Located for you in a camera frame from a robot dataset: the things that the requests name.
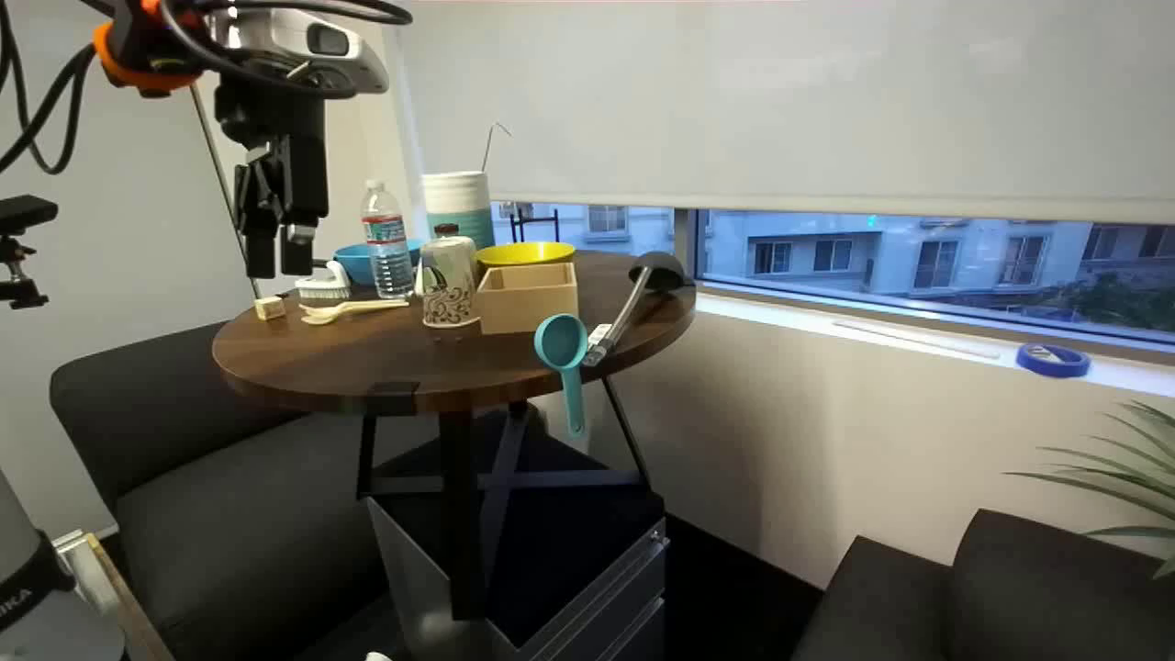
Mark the blue bowl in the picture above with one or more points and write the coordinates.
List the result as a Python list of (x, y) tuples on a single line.
[(354, 262)]

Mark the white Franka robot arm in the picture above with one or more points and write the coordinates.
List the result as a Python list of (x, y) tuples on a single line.
[(295, 49)]

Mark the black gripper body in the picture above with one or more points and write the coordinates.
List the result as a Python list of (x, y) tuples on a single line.
[(279, 133)]

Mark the small beige printed block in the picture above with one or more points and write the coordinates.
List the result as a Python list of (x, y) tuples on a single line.
[(269, 310)]

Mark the blue tape roll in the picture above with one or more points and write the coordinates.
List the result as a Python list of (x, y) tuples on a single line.
[(1050, 360)]

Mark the white teal tub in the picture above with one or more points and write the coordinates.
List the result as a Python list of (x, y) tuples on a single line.
[(458, 202)]

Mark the teal plastic scoop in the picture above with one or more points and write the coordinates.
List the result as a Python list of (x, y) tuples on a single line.
[(563, 347)]

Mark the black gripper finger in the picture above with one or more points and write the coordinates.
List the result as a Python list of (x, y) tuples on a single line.
[(297, 249), (259, 244)]

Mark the white green-striped pack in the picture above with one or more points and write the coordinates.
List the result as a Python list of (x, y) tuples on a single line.
[(322, 288)]

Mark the white plastic spoon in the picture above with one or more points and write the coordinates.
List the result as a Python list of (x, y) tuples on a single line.
[(350, 310)]

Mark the light wooden frame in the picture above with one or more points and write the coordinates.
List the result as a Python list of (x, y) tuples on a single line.
[(114, 592)]

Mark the clear plastic water bottle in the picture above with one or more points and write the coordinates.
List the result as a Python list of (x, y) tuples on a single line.
[(385, 244)]

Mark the green potted plant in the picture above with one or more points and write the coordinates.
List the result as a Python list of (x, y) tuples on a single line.
[(1124, 478)]

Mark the light wooden box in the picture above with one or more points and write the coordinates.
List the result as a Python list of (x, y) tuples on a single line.
[(530, 306)]

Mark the yellow bowl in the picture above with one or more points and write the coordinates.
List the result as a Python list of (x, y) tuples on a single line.
[(527, 254)]

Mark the white jar black lid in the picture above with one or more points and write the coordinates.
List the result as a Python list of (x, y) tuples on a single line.
[(448, 249)]

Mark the dark gray sofa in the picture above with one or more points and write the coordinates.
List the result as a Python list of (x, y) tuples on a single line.
[(1013, 600), (223, 526)]

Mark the glass window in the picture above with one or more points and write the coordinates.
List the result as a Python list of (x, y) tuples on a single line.
[(930, 262)]

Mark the black camera stand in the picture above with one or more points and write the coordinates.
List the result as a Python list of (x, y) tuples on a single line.
[(23, 244)]

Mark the white roller blind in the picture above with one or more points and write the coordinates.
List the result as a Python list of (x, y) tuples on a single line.
[(793, 98)]

